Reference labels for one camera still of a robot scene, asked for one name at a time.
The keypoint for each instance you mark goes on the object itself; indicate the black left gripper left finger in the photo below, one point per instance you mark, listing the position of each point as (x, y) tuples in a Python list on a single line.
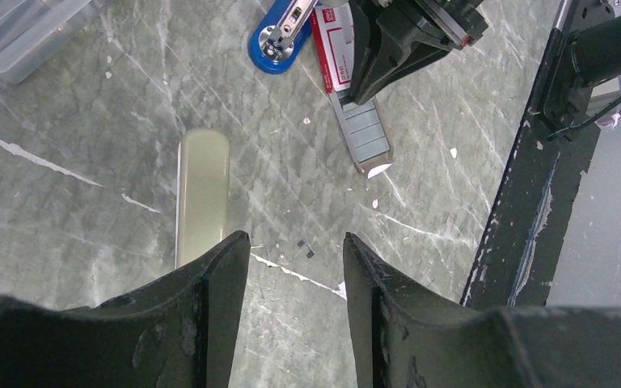
[(177, 331)]

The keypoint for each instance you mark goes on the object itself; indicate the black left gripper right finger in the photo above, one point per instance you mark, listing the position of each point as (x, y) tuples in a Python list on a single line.
[(405, 335)]

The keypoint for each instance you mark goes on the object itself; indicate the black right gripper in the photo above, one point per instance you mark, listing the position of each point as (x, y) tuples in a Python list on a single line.
[(397, 38)]

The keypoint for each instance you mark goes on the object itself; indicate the red white staples box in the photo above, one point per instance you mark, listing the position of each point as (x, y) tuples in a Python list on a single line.
[(368, 144)]

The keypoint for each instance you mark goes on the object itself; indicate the blue black stapler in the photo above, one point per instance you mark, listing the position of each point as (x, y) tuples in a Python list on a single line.
[(281, 35)]

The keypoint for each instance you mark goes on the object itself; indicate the small beige white stapler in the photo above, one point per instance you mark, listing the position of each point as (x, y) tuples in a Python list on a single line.
[(203, 192)]

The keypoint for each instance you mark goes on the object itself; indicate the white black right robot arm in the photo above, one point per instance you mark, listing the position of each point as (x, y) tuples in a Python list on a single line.
[(589, 57)]

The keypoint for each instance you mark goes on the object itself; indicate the small loose staple piece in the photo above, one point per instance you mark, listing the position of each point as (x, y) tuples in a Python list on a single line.
[(306, 248)]

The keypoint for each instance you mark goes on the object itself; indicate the clear plastic screw organizer box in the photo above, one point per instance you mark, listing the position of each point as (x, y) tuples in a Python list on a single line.
[(31, 31)]

